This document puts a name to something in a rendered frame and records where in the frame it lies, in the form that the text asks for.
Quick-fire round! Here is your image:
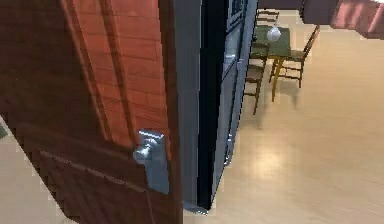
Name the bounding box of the green top dining table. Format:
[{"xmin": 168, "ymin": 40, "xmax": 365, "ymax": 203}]
[{"xmin": 250, "ymin": 24, "xmax": 292, "ymax": 103}]

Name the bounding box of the white round vase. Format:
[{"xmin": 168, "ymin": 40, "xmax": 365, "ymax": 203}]
[{"xmin": 266, "ymin": 19, "xmax": 282, "ymax": 43}]

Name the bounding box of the silver door knob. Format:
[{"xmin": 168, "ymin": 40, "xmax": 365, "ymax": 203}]
[{"xmin": 132, "ymin": 129, "xmax": 170, "ymax": 195}]

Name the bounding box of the brown wooden chair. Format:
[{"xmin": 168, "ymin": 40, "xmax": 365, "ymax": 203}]
[
  {"xmin": 255, "ymin": 8, "xmax": 280, "ymax": 28},
  {"xmin": 268, "ymin": 24, "xmax": 321, "ymax": 89},
  {"xmin": 243, "ymin": 42, "xmax": 270, "ymax": 116}
]

